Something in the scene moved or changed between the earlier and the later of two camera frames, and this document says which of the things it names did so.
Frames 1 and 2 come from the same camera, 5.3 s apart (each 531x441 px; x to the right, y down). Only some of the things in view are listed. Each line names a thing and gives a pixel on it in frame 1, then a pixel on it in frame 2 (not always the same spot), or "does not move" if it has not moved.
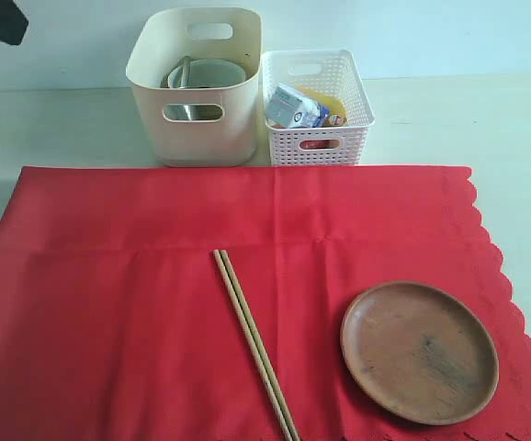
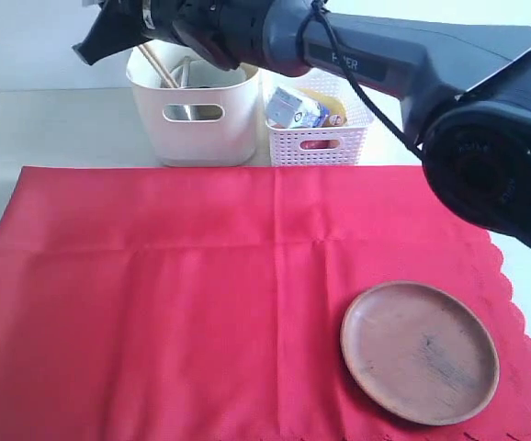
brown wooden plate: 420,352 does not move
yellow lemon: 336,110 does not move
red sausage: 317,144 does not move
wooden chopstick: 281,400 -> 167,74
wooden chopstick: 235,303 -> 154,65
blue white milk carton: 289,107 does not move
